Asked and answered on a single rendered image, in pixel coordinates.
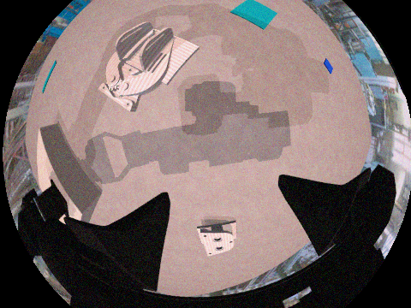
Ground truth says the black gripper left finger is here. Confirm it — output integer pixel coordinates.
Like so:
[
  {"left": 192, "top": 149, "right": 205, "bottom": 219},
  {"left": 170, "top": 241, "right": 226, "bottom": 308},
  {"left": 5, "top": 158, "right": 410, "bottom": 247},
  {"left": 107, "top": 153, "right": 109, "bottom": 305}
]
[{"left": 63, "top": 192, "right": 171, "bottom": 291}]

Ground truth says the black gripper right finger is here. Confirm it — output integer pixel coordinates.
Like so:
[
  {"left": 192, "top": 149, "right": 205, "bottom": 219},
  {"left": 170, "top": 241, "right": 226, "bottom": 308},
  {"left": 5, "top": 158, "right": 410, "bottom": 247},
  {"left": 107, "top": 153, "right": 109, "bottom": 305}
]
[{"left": 277, "top": 168, "right": 371, "bottom": 256}]

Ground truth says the teal flat plate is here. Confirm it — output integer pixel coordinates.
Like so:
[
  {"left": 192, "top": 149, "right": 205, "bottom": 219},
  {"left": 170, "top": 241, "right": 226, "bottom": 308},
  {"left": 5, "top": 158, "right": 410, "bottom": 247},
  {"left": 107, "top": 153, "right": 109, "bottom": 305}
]
[{"left": 230, "top": 0, "right": 277, "bottom": 30}]

